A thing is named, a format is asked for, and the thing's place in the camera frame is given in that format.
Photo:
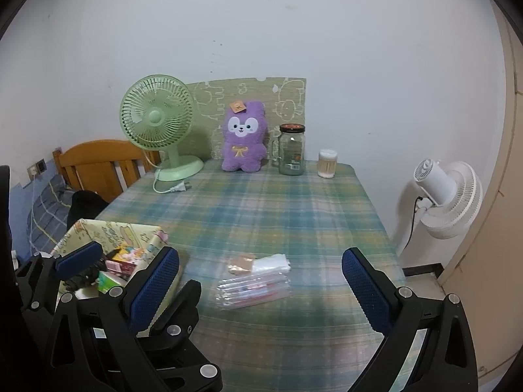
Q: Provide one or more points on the cartoon print storage box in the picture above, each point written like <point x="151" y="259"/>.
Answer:
<point x="106" y="232"/>

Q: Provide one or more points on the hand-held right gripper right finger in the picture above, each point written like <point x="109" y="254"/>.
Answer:
<point x="363" y="290"/>

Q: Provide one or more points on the yellow cartoon carton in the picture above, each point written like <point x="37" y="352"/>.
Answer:
<point x="126" y="253"/>

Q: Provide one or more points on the green small packet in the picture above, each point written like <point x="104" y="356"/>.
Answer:
<point x="108" y="282"/>

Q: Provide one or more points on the clear plastic packet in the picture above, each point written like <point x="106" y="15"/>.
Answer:
<point x="253" y="292"/>

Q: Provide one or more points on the blue plaid pillow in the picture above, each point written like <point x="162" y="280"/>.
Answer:
<point x="47" y="208"/>

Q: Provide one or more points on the beige pad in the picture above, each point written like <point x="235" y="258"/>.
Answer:
<point x="241" y="265"/>

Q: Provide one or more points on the cotton swab container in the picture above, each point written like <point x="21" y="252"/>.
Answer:
<point x="327" y="165"/>

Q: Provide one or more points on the purple plush toy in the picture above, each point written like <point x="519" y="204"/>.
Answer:
<point x="243" y="151"/>

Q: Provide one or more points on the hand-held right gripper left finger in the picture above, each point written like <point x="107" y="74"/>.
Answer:
<point x="153" y="290"/>

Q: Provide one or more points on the wooden bed headboard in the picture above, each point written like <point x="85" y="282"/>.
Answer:
<point x="94" y="163"/>

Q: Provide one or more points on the white standing fan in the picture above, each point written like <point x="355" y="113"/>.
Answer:
<point x="453" y="200"/>

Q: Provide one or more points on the black jacket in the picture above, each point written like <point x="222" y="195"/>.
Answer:
<point x="86" y="208"/>

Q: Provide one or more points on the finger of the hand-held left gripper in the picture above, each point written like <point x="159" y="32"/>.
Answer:
<point x="188" y="310"/>
<point x="79" y="259"/>

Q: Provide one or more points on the green desk fan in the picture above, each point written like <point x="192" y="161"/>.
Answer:
<point x="157" y="116"/>

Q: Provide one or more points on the wall socket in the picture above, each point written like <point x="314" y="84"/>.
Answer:
<point x="36" y="168"/>

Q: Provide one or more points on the glass jar mug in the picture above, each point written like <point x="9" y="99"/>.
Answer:
<point x="292" y="151"/>

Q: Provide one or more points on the white tissue packet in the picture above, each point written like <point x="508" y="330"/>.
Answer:
<point x="271" y="262"/>

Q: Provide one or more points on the plaid tablecloth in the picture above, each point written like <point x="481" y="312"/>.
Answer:
<point x="265" y="220"/>

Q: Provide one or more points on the pink small box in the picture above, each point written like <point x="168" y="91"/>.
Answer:
<point x="120" y="268"/>

